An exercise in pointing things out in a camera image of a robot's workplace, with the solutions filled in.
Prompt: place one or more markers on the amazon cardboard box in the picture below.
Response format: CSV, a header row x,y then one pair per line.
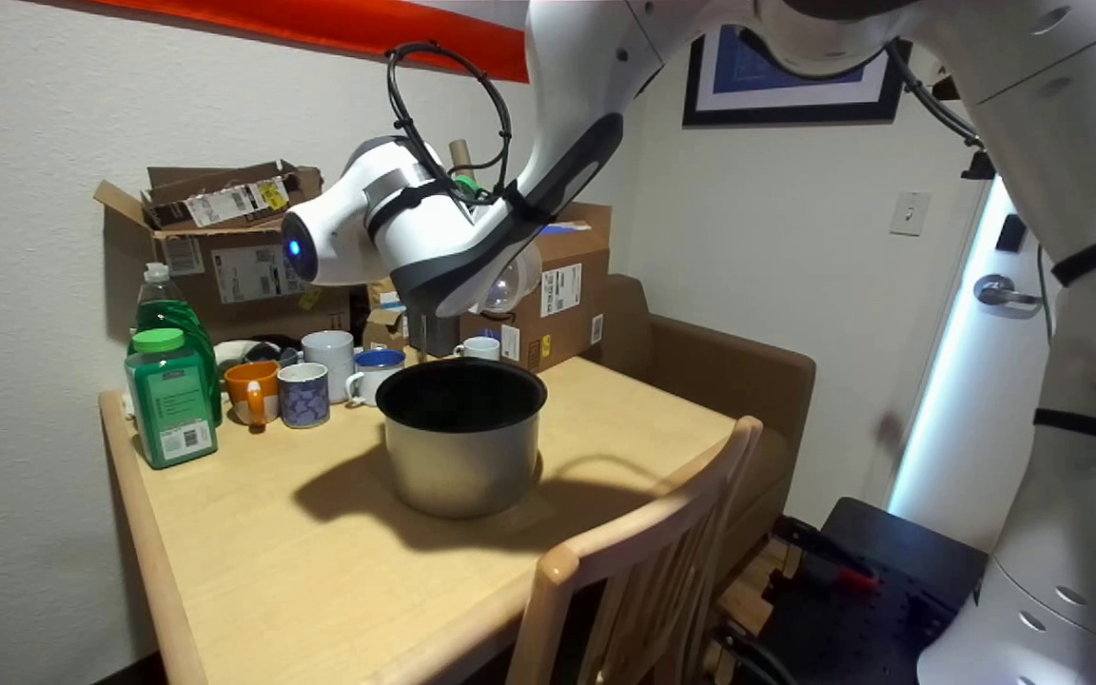
x,y
563,314

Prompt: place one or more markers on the green rectangular container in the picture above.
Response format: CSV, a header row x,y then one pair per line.
x,y
167,397

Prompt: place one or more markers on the small white cup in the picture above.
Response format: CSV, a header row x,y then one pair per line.
x,y
477,346

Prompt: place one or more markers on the orange handled clamp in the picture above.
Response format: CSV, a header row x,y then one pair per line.
x,y
848,568

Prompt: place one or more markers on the red wall banner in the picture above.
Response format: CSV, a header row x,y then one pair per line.
x,y
483,32

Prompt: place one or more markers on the blue patterned mug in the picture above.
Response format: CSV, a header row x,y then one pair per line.
x,y
302,394

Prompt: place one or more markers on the wooden chair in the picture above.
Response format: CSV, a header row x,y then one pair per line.
x,y
630,602

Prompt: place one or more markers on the green plastic bottle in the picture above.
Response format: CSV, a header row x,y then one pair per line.
x,y
166,304

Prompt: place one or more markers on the open cardboard box stack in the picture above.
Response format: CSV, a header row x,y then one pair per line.
x,y
232,274

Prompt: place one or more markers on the clear glass bowl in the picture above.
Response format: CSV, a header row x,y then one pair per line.
x,y
513,281

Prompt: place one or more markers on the metal cooking pot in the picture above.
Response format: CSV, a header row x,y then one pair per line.
x,y
463,435

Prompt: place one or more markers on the white door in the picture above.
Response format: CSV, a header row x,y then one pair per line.
x,y
973,435

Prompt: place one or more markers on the white mug blue rim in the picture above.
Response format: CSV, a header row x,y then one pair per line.
x,y
369,371

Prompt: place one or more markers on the tall white mug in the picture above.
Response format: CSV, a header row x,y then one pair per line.
x,y
336,353

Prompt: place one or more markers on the wall light switch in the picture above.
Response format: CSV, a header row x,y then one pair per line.
x,y
911,215

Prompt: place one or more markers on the orange mug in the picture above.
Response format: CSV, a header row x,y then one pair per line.
x,y
253,394

